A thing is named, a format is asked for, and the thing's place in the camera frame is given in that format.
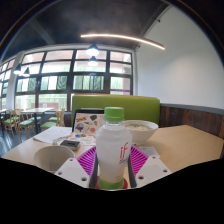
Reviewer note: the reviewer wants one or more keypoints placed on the white paper sheets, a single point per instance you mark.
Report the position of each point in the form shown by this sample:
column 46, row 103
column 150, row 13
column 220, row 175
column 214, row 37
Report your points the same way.
column 51, row 134

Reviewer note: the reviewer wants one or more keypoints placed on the curved linear ceiling light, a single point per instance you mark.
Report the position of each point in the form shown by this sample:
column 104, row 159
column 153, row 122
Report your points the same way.
column 123, row 37

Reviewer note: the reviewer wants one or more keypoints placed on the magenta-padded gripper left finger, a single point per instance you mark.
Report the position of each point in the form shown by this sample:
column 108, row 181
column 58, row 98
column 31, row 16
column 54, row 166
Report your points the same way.
column 71, row 171

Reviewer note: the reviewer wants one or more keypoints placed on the small white paper packet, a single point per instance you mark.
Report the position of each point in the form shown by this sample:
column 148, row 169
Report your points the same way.
column 149, row 150

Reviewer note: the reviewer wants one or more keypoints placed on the beige patterned paper cup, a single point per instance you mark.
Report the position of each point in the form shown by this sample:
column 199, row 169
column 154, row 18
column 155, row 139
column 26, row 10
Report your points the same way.
column 51, row 158

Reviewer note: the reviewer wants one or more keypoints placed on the group of pendant lamps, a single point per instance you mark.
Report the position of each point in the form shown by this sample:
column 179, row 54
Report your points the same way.
column 92, row 51

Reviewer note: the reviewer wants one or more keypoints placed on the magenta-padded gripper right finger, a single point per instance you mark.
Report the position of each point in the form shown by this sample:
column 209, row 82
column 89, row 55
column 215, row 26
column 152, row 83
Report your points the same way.
column 151, row 170

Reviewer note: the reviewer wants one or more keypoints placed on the light wooden dining table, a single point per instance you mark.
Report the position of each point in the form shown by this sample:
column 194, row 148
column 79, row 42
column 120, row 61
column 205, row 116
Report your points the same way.
column 36, row 110

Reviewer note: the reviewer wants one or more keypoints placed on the clear green-capped drink bottle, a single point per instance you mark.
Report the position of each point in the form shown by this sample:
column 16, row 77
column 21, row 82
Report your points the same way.
column 111, row 153

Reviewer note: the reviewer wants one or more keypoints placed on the black-framed window wall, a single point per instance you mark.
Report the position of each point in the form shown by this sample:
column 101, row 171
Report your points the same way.
column 56, row 66

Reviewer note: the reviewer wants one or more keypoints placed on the green upholstered bench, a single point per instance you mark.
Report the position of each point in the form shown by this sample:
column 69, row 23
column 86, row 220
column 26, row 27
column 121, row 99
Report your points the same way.
column 140, row 106

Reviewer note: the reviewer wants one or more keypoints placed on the white ceramic bowl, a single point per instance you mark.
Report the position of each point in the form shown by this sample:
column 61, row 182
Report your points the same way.
column 143, row 131

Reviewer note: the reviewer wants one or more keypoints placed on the group of wooden green-seated chairs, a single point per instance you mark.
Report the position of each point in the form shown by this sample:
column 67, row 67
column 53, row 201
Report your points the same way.
column 25, row 122

